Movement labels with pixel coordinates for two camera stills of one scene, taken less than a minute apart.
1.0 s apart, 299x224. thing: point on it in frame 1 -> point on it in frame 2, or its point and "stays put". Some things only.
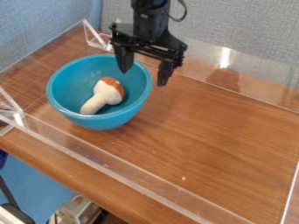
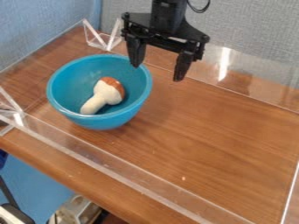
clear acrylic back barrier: (256, 67) stays put
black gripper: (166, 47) -> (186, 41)
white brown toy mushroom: (106, 92) stays put
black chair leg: (12, 206) stays put
